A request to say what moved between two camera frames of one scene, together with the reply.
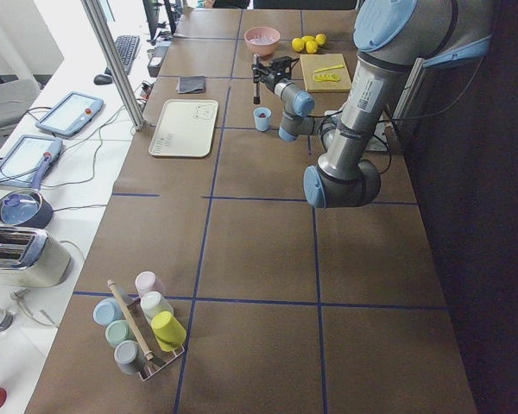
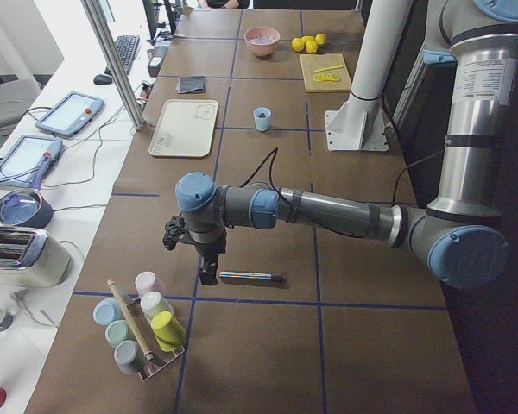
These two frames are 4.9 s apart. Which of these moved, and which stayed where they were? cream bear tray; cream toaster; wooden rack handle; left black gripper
Moved: left black gripper
Stayed: cream bear tray; wooden rack handle; cream toaster
